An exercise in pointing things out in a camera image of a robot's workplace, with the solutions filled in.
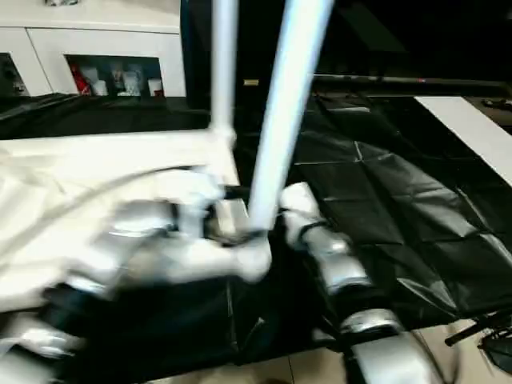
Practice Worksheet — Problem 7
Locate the white glass-door cabinet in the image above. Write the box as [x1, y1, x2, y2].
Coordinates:
[0, 0, 188, 100]

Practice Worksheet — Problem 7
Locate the blue upright panel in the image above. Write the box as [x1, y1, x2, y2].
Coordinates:
[179, 0, 202, 99]

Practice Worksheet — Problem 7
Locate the white paper sheet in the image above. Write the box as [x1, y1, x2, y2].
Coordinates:
[414, 94, 512, 186]

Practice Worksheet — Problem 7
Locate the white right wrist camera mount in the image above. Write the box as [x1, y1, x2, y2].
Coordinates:
[278, 182, 322, 250]

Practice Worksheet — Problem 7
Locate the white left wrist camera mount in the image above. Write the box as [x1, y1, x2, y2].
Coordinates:
[174, 166, 226, 242]

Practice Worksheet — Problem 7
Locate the white plastic table leg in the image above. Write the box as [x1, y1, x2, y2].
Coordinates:
[210, 0, 242, 140]
[246, 0, 336, 234]

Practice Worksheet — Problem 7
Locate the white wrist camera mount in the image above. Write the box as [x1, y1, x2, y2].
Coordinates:
[174, 166, 226, 242]
[278, 182, 322, 250]

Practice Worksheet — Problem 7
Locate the black metal stand leg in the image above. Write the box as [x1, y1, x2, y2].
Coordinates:
[444, 318, 502, 348]

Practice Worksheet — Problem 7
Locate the white plastic table top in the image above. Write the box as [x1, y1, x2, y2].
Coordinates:
[0, 127, 274, 318]

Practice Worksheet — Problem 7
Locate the long black rod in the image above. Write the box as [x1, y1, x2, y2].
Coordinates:
[311, 73, 512, 88]

